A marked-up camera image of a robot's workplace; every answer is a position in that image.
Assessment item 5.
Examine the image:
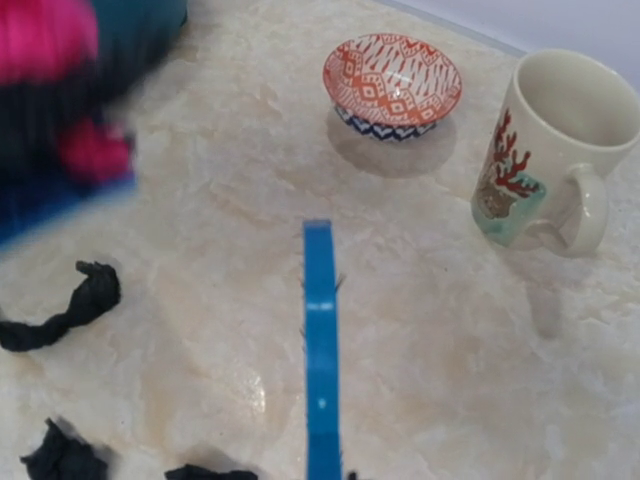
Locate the isolated black paper scrap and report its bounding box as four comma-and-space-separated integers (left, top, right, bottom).
20, 418, 118, 480

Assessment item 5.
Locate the pile of coloured paper scraps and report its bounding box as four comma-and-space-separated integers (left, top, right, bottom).
0, 0, 261, 480

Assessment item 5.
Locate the patterned red ceramic bowl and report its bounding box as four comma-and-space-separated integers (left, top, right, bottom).
323, 33, 462, 142

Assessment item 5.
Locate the blue hand brush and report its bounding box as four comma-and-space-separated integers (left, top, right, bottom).
303, 220, 343, 480

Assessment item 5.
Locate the blue plastic dustpan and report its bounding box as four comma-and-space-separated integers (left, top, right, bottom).
1, 171, 137, 251

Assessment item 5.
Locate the cream ceramic mug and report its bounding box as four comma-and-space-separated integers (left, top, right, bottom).
471, 49, 639, 258

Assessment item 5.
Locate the teal plastic waste bin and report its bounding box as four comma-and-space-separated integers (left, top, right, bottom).
91, 0, 188, 77

